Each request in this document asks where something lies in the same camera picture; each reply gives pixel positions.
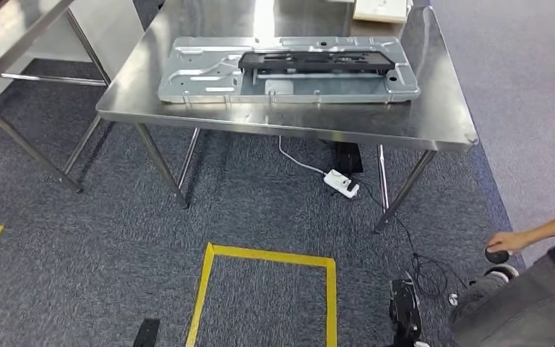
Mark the person's hand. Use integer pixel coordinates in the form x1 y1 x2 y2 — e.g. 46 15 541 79
486 231 533 254

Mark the black round puck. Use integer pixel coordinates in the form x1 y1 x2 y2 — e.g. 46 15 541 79
484 245 511 265

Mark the black plastic car part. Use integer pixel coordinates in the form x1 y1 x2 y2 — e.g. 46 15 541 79
237 51 397 76

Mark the stainless steel workbench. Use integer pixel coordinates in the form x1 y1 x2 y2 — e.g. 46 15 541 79
95 0 480 234

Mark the person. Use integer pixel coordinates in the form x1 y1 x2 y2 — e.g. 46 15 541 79
449 244 555 347

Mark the black wheeled device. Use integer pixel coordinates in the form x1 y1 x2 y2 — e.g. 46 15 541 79
387 278 424 347

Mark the black floor box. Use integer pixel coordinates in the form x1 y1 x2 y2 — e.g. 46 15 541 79
331 141 365 175

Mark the white power strip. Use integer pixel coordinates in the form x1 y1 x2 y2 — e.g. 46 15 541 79
323 168 361 200

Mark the cardboard box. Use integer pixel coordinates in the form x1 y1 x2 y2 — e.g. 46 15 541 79
352 0 410 25

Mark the stamped grey metal panel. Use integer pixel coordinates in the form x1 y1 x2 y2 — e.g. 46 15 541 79
156 35 422 106

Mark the black robot foot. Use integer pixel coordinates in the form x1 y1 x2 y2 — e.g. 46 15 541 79
132 318 162 347

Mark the small stainless steel table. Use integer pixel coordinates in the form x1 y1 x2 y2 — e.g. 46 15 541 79
0 0 112 195

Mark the thin black loose cable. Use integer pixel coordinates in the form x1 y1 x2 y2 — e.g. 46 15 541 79
353 179 470 299

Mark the white power cable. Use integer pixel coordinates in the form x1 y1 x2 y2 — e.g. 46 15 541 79
277 136 329 176

